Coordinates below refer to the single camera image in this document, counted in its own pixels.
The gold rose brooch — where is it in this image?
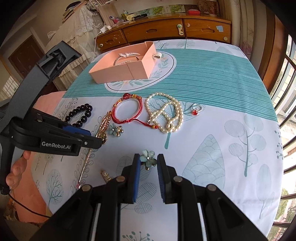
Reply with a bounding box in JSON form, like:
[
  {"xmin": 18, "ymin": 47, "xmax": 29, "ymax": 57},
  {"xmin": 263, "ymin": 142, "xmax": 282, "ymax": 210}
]
[{"xmin": 95, "ymin": 111, "xmax": 111, "ymax": 144}]

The teal flower earring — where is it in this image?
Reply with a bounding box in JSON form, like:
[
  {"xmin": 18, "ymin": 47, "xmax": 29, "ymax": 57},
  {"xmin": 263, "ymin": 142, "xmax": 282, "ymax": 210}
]
[
  {"xmin": 140, "ymin": 150, "xmax": 157, "ymax": 170},
  {"xmin": 108, "ymin": 123, "xmax": 124, "ymax": 137}
]

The black bead bracelet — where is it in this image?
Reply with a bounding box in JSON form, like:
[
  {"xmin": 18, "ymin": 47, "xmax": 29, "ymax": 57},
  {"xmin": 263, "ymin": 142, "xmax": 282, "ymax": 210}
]
[{"xmin": 65, "ymin": 103, "xmax": 93, "ymax": 129}]

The pearl safety pin brooch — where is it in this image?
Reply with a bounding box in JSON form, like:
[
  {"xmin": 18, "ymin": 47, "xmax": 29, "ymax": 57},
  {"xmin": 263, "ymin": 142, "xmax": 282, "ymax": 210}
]
[{"xmin": 100, "ymin": 170, "xmax": 112, "ymax": 183}]

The red string bracelet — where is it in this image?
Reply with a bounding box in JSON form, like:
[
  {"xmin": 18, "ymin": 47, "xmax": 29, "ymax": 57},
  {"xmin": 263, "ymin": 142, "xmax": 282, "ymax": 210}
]
[{"xmin": 111, "ymin": 93, "xmax": 159, "ymax": 129}]

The long pearl necklace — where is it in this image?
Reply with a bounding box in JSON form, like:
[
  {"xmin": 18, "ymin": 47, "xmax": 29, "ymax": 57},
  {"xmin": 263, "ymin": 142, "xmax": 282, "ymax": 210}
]
[{"xmin": 145, "ymin": 92, "xmax": 184, "ymax": 134}]

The pink smart watch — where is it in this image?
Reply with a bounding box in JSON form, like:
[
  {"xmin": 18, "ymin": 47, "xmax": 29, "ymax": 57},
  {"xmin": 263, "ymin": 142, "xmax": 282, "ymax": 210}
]
[{"xmin": 113, "ymin": 52, "xmax": 140, "ymax": 66}]

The pink jewelry box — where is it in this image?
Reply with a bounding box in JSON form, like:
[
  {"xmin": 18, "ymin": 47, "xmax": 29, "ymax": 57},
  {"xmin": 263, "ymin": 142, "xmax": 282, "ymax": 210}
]
[{"xmin": 89, "ymin": 41, "xmax": 157, "ymax": 84}]

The person left hand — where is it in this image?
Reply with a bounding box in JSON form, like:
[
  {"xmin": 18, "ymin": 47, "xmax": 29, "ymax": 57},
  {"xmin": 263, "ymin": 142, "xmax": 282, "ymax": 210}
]
[{"xmin": 6, "ymin": 151, "xmax": 31, "ymax": 189}]

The tree print tablecloth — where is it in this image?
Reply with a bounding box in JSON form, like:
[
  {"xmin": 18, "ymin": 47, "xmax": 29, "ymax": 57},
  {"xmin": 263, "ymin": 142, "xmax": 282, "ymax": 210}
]
[{"xmin": 32, "ymin": 40, "xmax": 283, "ymax": 235}]

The pink blanket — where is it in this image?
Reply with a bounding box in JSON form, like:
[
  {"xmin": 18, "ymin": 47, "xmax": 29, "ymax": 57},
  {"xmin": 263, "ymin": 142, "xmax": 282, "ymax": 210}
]
[{"xmin": 9, "ymin": 90, "xmax": 68, "ymax": 223}]

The lace covered piano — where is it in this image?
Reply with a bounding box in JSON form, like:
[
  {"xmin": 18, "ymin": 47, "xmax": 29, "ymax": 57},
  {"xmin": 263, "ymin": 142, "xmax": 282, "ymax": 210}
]
[{"xmin": 46, "ymin": 5, "xmax": 103, "ymax": 91}]

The black flashlight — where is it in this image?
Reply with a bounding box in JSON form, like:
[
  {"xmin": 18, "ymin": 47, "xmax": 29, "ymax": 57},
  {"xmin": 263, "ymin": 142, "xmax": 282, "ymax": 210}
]
[{"xmin": 132, "ymin": 13, "xmax": 148, "ymax": 21}]

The wooden desk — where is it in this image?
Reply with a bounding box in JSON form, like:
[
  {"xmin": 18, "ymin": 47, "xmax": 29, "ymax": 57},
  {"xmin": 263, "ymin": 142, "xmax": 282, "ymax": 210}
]
[{"xmin": 95, "ymin": 13, "xmax": 232, "ymax": 53}]

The red box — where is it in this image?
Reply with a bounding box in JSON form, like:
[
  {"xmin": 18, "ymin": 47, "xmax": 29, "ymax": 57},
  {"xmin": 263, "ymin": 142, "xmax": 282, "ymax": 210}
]
[{"xmin": 188, "ymin": 9, "xmax": 201, "ymax": 16}]

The floral curtain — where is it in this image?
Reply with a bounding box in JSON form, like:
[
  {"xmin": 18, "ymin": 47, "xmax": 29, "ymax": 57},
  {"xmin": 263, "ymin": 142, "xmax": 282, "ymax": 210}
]
[{"xmin": 230, "ymin": 0, "xmax": 255, "ymax": 59}]

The white charger with cable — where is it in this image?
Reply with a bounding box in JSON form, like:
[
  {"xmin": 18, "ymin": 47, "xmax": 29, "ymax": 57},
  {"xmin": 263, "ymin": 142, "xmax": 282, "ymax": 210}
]
[{"xmin": 93, "ymin": 25, "xmax": 111, "ymax": 54}]

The window frame with grille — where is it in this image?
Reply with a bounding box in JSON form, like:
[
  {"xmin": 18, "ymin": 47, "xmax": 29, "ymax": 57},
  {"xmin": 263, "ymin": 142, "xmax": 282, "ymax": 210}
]
[{"xmin": 257, "ymin": 14, "xmax": 296, "ymax": 241}]

